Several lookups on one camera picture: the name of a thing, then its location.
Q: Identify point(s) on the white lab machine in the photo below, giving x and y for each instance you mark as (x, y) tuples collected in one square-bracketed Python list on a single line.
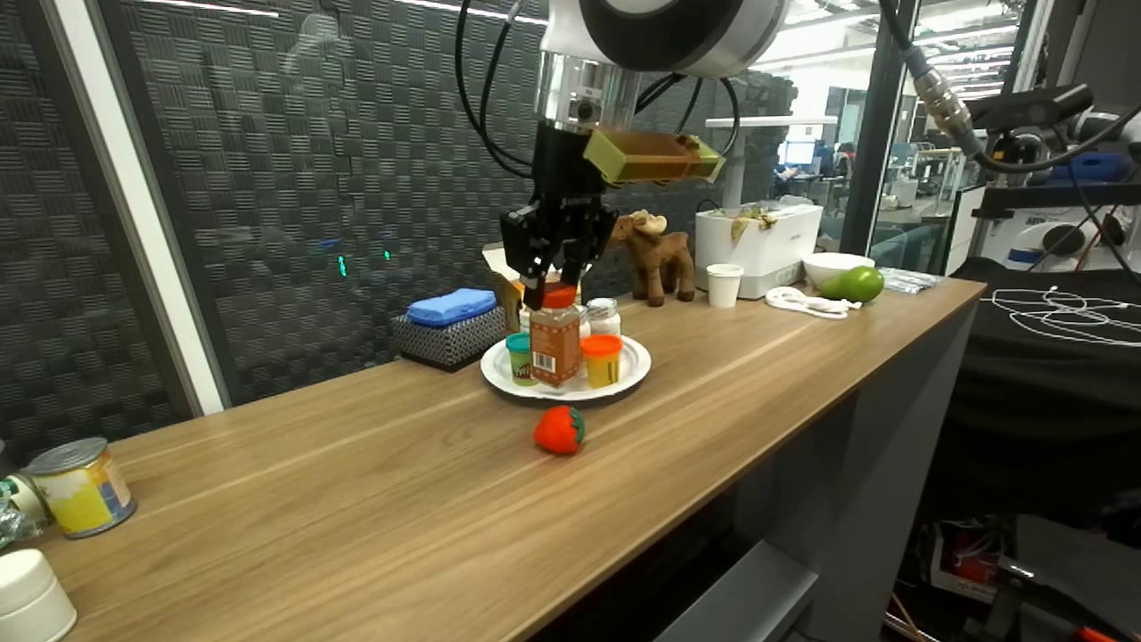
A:
[(1045, 238)]

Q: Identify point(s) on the yellow tub orange lid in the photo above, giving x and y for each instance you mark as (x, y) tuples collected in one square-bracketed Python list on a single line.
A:
[(599, 359)]

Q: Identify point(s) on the red strawberry plush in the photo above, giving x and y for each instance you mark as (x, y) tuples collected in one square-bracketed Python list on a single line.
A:
[(557, 429)]

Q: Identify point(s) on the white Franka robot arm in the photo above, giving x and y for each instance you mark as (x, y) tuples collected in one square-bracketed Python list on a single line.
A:
[(664, 32)]

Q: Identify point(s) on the tin can yellow label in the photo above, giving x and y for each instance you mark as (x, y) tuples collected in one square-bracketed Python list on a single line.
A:
[(84, 492)]

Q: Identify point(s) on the small white green object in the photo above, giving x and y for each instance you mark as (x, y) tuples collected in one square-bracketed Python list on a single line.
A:
[(20, 506)]

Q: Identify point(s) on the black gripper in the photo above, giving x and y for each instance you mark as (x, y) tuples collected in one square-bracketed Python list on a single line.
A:
[(562, 200)]

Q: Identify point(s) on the white paper sheet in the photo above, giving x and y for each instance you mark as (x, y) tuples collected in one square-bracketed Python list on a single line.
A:
[(914, 281)]

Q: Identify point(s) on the orange cap spice jar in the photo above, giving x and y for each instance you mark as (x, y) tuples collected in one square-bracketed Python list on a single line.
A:
[(553, 345)]

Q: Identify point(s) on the white wall post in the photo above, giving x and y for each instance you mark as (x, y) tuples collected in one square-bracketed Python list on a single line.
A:
[(131, 200)]

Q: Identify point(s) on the white paper plate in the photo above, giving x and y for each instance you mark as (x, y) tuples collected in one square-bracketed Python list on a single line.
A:
[(627, 375)]

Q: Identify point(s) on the white round jar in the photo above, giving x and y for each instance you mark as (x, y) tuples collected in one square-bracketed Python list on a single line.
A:
[(30, 601)]

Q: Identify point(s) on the white paper cup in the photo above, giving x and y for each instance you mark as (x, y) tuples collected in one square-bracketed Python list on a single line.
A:
[(725, 284)]

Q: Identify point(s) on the white bowl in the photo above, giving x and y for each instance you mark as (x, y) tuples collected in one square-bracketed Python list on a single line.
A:
[(840, 265)]

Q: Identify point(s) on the small white bottle blue label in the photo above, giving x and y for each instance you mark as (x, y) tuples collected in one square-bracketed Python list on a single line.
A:
[(608, 320)]

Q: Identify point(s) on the black camera on stand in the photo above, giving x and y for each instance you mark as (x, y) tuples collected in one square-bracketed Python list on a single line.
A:
[(1021, 110)]

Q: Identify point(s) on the grey bin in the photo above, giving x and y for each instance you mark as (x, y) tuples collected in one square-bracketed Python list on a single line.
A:
[(744, 593)]

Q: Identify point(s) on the open yellow cardboard box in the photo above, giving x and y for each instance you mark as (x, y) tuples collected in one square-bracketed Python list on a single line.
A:
[(503, 287)]

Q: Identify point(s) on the black covered desk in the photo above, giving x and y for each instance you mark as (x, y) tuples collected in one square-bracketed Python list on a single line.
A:
[(1045, 414)]

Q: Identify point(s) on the brown moose plush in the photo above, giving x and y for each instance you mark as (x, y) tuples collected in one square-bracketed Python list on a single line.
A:
[(661, 255)]

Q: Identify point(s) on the green fruit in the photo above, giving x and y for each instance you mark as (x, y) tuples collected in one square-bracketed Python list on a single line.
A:
[(856, 287)]

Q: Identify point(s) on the yellowish wrist camera box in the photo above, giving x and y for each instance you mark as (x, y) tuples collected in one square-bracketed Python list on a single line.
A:
[(655, 155)]

